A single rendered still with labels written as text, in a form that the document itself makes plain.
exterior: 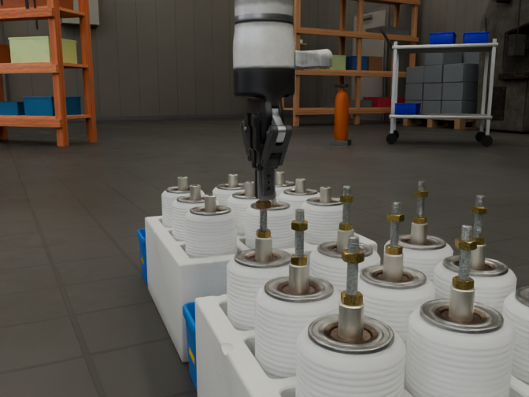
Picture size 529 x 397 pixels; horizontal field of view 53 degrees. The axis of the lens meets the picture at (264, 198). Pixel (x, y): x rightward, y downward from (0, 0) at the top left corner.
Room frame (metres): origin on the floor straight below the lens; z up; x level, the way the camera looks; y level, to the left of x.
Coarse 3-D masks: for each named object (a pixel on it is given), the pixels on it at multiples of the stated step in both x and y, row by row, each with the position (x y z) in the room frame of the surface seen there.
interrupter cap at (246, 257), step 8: (240, 256) 0.67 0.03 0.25; (248, 256) 0.67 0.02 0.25; (272, 256) 0.67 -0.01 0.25; (280, 256) 0.67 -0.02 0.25; (288, 256) 0.66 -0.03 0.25; (240, 264) 0.64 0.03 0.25; (248, 264) 0.63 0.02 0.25; (256, 264) 0.63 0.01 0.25; (264, 264) 0.63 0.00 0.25; (272, 264) 0.63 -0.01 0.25; (280, 264) 0.63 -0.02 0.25
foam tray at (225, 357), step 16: (208, 304) 0.68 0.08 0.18; (224, 304) 0.70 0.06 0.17; (208, 320) 0.63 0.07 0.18; (224, 320) 0.63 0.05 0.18; (208, 336) 0.63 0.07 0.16; (224, 336) 0.58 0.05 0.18; (240, 336) 0.58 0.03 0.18; (208, 352) 0.63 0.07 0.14; (224, 352) 0.56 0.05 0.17; (240, 352) 0.54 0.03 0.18; (208, 368) 0.63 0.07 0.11; (224, 368) 0.55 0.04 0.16; (240, 368) 0.51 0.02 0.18; (256, 368) 0.51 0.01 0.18; (208, 384) 0.64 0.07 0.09; (224, 384) 0.55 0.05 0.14; (240, 384) 0.49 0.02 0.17; (256, 384) 0.48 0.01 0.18; (272, 384) 0.48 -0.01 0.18; (288, 384) 0.48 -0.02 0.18; (512, 384) 0.48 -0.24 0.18
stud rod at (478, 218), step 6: (480, 198) 0.63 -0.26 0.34; (480, 204) 0.63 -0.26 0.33; (474, 216) 0.63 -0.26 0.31; (480, 216) 0.63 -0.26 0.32; (474, 222) 0.63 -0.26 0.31; (480, 222) 0.63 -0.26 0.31; (474, 228) 0.63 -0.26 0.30; (480, 228) 0.63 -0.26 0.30; (474, 234) 0.63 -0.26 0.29; (480, 234) 0.63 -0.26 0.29
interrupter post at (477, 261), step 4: (484, 244) 0.62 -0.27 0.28; (480, 248) 0.62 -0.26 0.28; (484, 248) 0.62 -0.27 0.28; (472, 252) 0.62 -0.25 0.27; (476, 252) 0.62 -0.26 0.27; (480, 252) 0.62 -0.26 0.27; (484, 252) 0.62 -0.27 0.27; (472, 256) 0.62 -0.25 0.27; (476, 256) 0.62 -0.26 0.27; (480, 256) 0.62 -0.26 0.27; (484, 256) 0.62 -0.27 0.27; (472, 260) 0.62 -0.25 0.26; (476, 260) 0.62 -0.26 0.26; (480, 260) 0.62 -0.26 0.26; (484, 260) 0.62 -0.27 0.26; (472, 264) 0.62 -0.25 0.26; (476, 264) 0.62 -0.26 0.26; (480, 264) 0.62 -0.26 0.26; (484, 264) 0.62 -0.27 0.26; (472, 268) 0.62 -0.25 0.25; (476, 268) 0.62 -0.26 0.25; (480, 268) 0.62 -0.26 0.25
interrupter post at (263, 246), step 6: (258, 240) 0.65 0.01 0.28; (264, 240) 0.65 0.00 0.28; (270, 240) 0.66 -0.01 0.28; (258, 246) 0.65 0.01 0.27; (264, 246) 0.65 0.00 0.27; (270, 246) 0.66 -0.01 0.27; (258, 252) 0.65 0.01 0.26; (264, 252) 0.65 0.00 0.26; (270, 252) 0.66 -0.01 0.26; (258, 258) 0.65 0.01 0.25; (264, 258) 0.65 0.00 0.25; (270, 258) 0.66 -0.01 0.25
